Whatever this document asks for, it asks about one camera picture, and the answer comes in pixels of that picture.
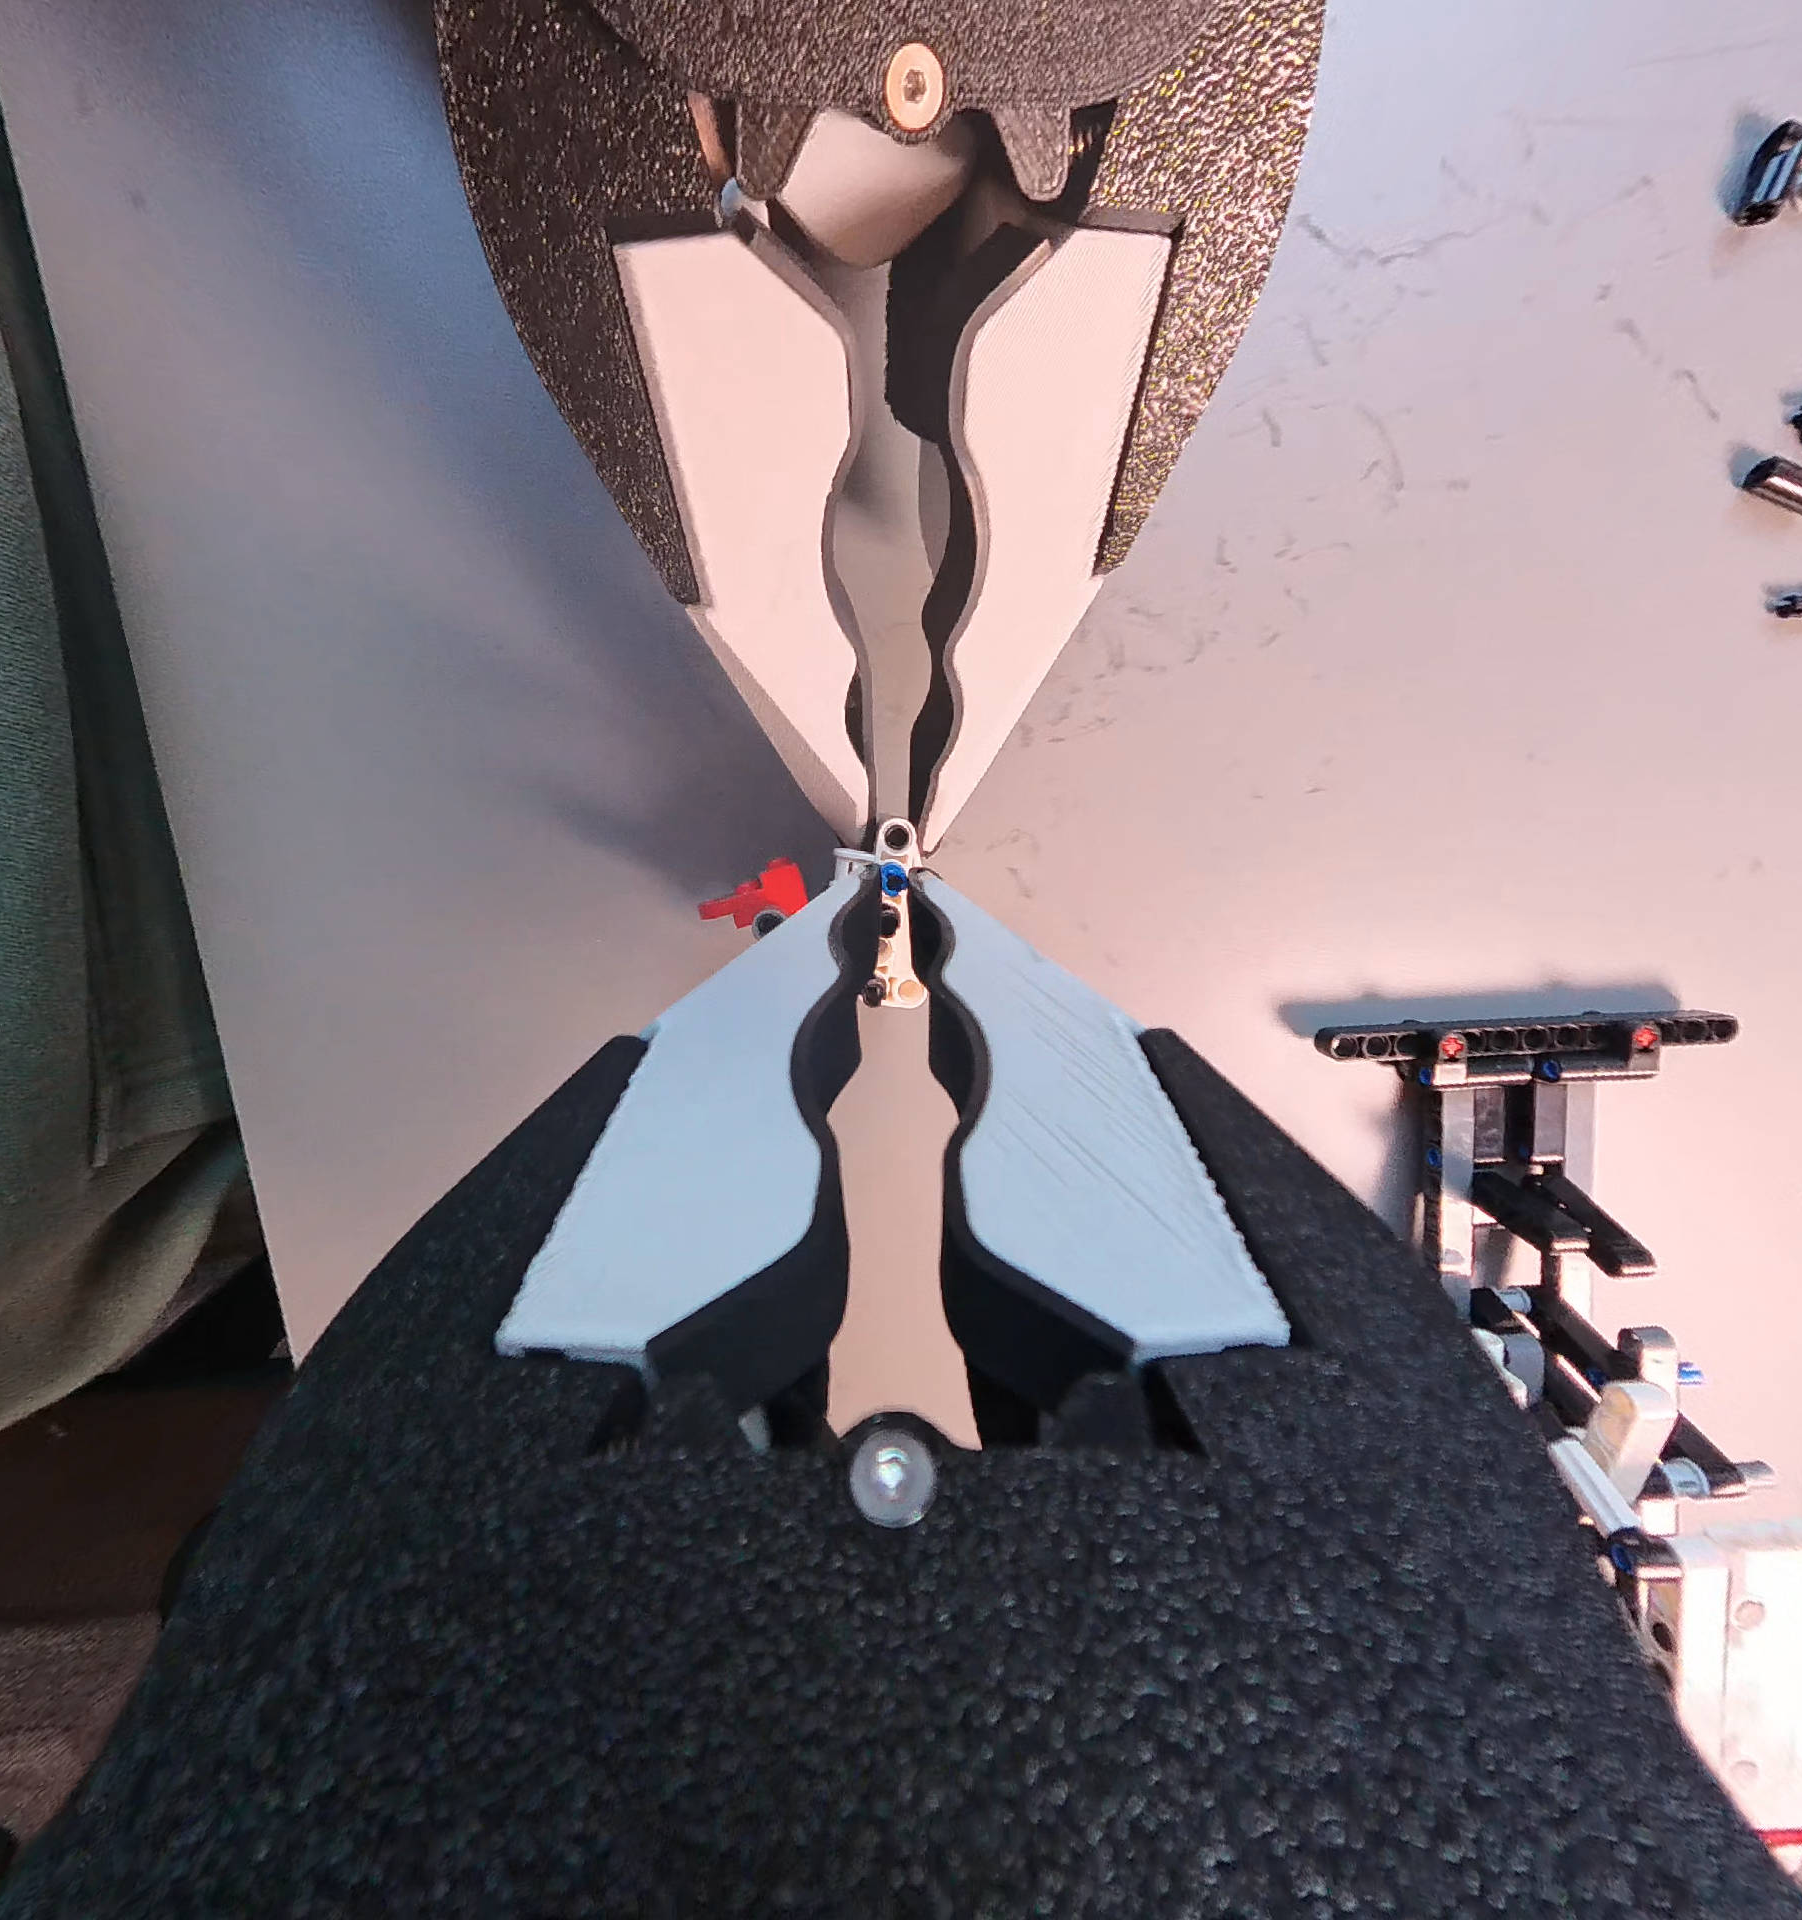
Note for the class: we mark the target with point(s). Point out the person's green sweater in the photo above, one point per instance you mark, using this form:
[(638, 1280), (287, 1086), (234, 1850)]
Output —
[(63, 750)]

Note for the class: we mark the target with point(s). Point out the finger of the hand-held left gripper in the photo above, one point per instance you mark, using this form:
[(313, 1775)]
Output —
[(735, 421), (1066, 421)]

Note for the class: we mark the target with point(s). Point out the pile of small toy bricks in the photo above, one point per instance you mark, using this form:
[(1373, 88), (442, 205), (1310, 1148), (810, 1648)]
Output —
[(1788, 481)]

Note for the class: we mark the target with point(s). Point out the partly built toy brick vehicle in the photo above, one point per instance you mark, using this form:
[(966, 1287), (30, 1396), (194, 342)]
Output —
[(1531, 1039)]

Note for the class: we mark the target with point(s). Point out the red white black brick subassembly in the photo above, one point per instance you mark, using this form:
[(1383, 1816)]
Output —
[(753, 893)]

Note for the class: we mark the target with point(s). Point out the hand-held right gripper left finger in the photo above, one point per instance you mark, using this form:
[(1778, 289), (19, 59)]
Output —
[(675, 1187)]

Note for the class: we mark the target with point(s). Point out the grey desk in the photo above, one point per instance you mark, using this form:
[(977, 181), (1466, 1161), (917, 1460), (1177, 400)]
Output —
[(1501, 662)]

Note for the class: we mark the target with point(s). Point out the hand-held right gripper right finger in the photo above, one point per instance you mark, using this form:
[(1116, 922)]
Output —
[(1112, 1187)]

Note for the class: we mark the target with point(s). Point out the small white blue brick piece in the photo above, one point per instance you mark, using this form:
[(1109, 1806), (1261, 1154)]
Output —
[(890, 850)]

